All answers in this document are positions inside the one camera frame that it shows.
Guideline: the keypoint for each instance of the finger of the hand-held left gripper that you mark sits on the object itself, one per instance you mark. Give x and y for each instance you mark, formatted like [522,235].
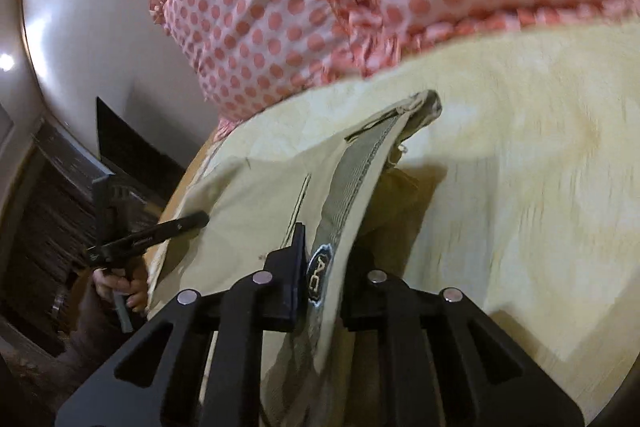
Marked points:
[177,227]

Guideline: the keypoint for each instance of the dark woven cabinet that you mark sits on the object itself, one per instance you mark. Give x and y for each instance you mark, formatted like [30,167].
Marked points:
[55,217]

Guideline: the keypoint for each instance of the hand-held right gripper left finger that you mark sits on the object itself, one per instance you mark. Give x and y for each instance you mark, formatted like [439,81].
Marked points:
[289,279]

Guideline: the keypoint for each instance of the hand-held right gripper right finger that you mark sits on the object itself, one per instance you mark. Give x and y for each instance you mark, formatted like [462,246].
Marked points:
[361,294]

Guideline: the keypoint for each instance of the person's left hand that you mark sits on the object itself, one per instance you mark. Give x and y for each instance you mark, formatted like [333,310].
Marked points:
[122,287]

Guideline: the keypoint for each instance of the beige pants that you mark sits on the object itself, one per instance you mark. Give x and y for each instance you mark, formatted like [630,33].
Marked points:
[250,202]

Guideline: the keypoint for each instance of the yellow bed sheet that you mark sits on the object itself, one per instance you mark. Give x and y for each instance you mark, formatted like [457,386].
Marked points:
[530,187]

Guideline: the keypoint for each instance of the person's left forearm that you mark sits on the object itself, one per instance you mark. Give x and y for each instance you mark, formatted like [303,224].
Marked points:
[92,347]

